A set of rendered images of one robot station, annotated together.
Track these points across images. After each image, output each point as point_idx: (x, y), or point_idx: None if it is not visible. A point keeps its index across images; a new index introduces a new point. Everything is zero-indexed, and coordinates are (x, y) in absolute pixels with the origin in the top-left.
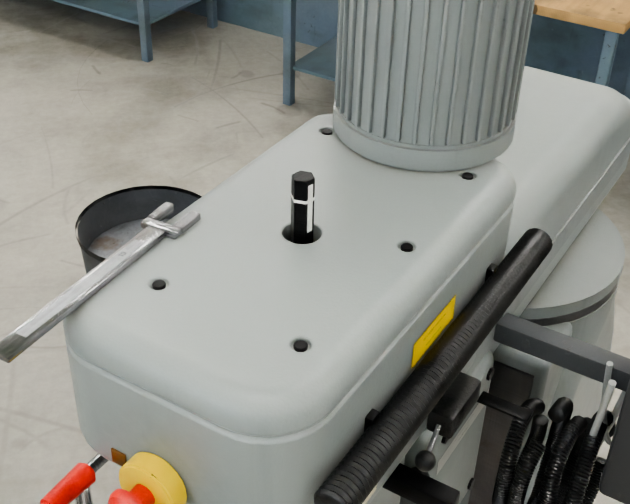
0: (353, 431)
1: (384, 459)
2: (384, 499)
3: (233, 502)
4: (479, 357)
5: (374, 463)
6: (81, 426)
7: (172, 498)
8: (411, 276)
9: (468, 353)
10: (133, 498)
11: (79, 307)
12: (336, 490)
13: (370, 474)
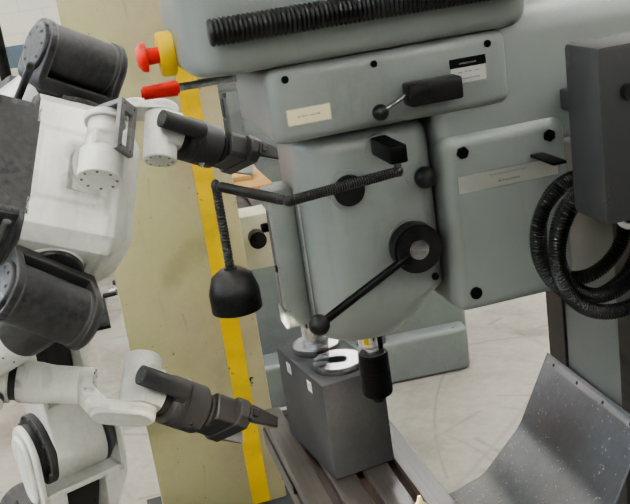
0: (259, 11)
1: (259, 18)
2: (389, 181)
3: (179, 42)
4: (532, 112)
5: (249, 16)
6: None
7: (161, 48)
8: None
9: (387, 0)
10: (142, 43)
11: None
12: (212, 19)
13: (243, 20)
